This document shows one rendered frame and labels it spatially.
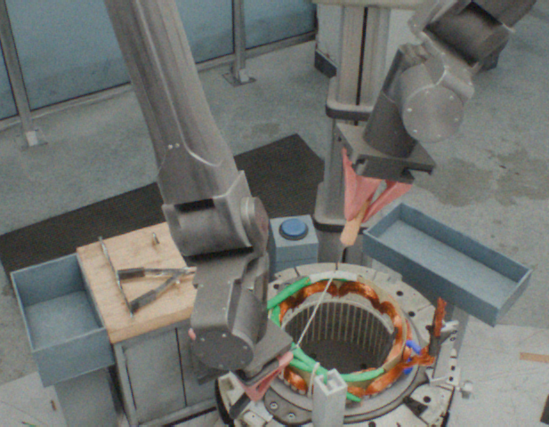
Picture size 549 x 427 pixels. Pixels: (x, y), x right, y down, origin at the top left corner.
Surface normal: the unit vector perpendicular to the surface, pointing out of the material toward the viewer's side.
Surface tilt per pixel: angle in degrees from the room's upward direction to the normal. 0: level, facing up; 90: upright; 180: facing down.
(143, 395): 90
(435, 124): 79
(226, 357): 90
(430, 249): 0
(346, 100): 90
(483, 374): 0
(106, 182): 0
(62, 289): 90
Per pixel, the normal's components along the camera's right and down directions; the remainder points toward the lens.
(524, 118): 0.00, -0.75
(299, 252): 0.17, 0.66
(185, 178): -0.21, 0.44
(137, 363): 0.42, 0.61
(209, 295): -0.32, -0.69
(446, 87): 0.00, 0.51
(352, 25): -0.13, 0.66
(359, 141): 0.30, -0.82
